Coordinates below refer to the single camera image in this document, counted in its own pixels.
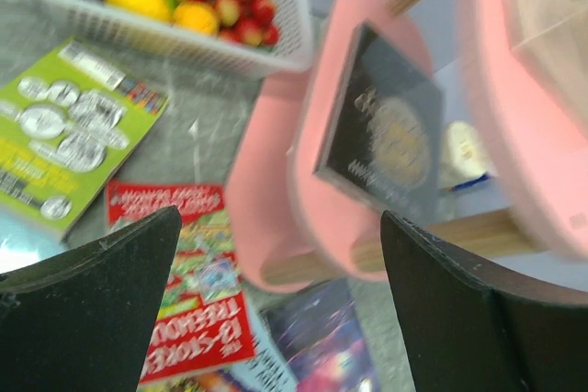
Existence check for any lime green paperback book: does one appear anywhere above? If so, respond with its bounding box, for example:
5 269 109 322
1 38 167 241

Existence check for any blue 143-Storey Treehouse book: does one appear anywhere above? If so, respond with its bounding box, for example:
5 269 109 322
151 308 300 392

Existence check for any red 13-Storey Treehouse book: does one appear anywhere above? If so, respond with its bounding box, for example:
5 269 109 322
106 180 254 391

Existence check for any black book on shelf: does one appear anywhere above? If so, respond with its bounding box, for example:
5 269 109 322
314 22 444 225

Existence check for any white plastic fruit basket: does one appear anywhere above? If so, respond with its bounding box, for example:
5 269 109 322
33 0 314 79

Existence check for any purple shrink-wrapped Robinson Crusoe book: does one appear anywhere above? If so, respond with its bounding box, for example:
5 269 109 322
262 279 381 392

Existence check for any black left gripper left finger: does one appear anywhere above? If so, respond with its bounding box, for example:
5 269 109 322
1 207 181 391

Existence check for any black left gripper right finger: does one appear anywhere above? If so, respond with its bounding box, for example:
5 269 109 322
380 211 587 391

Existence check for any red strawberries cluster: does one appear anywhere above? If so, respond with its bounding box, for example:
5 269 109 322
177 0 281 49

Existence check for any pink three-tier wooden shelf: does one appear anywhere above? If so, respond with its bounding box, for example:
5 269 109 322
225 0 587 293

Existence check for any light blue cat booklet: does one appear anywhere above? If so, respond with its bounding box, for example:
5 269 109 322
0 211 66 274

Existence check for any orange fruit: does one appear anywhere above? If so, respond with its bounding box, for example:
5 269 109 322
173 1 220 36

